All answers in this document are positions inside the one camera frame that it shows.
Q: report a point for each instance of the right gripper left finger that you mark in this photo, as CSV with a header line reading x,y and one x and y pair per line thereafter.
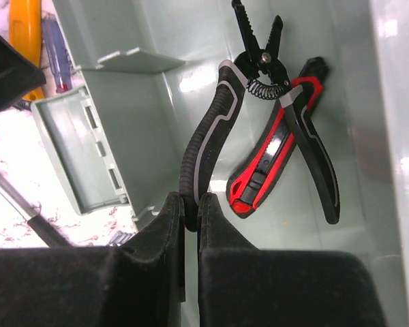
x,y
140,283

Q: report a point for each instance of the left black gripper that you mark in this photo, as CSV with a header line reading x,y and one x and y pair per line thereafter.
x,y
17,75

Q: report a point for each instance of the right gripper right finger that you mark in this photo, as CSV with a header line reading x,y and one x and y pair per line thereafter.
x,y
241,285

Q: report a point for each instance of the red black utility knife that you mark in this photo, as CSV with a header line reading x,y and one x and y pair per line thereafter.
x,y
254,178

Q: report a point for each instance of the small red blue screwdriver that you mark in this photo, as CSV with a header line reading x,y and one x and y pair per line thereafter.
x,y
57,54

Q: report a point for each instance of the yellow hex key set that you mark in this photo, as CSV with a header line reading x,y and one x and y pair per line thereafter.
x,y
119,238

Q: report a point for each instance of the yellow handle tool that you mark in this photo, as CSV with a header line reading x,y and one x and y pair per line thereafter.
x,y
25,29

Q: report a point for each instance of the claw hammer black handle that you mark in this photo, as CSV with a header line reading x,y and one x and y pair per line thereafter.
x,y
32,216

